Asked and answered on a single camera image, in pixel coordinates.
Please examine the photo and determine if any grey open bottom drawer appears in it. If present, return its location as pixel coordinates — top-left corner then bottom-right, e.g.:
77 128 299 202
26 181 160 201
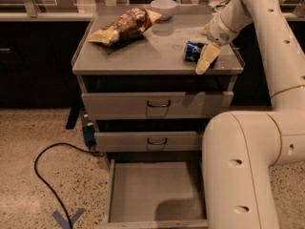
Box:
94 156 208 229

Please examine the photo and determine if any grey metal drawer cabinet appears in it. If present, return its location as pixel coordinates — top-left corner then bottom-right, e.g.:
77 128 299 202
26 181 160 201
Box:
72 6 244 159

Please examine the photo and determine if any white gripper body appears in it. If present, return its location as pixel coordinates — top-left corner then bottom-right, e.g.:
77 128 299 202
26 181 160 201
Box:
207 0 253 46

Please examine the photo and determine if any dark counter cabinet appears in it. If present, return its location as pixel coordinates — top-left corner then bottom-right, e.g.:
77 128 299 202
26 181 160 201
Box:
0 21 270 108

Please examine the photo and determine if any brown yellow chip bag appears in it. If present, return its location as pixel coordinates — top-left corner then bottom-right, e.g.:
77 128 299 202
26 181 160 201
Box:
89 8 162 47

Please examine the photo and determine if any grey top drawer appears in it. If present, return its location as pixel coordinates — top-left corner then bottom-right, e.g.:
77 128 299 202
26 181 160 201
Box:
82 92 234 120

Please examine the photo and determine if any blue pepsi can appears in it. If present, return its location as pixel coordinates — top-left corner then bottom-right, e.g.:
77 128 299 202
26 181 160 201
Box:
184 41 205 62

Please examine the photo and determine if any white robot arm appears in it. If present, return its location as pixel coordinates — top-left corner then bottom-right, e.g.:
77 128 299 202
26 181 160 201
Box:
202 0 305 229

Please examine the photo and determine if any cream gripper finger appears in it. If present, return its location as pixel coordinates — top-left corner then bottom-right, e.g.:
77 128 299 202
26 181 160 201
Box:
195 42 221 74
199 24 210 35

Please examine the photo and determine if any blue tape cross mark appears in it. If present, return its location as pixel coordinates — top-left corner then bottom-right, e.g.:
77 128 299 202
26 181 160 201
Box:
51 207 88 229

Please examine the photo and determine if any white bowl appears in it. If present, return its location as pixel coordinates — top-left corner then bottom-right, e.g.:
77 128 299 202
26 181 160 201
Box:
151 0 177 21

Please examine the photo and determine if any grey middle drawer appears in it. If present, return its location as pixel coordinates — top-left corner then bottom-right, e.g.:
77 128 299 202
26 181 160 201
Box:
94 132 202 152

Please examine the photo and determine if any black cable left floor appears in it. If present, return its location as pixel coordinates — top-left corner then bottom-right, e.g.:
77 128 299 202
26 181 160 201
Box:
33 142 105 229

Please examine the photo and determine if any blue power adapter box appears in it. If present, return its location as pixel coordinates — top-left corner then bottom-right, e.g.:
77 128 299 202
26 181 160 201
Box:
82 125 96 147

